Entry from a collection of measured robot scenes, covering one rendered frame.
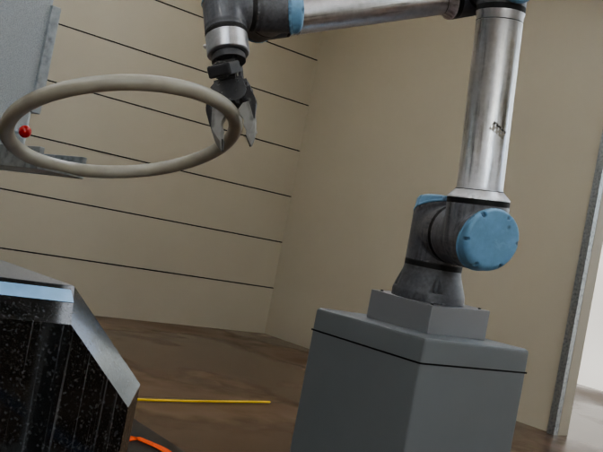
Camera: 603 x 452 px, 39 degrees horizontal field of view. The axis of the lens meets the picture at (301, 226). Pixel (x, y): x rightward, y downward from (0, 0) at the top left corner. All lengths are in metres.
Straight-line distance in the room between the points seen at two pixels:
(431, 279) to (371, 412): 0.36
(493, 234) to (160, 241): 6.45
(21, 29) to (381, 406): 1.30
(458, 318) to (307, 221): 6.65
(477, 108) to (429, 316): 0.51
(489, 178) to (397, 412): 0.59
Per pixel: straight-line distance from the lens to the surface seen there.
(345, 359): 2.14
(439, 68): 7.86
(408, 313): 2.13
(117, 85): 1.56
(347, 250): 8.20
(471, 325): 2.20
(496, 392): 2.19
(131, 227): 8.09
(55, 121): 7.74
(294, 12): 1.85
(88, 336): 2.07
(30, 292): 2.03
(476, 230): 1.97
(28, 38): 2.31
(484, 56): 2.05
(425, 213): 2.16
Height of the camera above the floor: 1.00
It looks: 1 degrees up
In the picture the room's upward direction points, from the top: 11 degrees clockwise
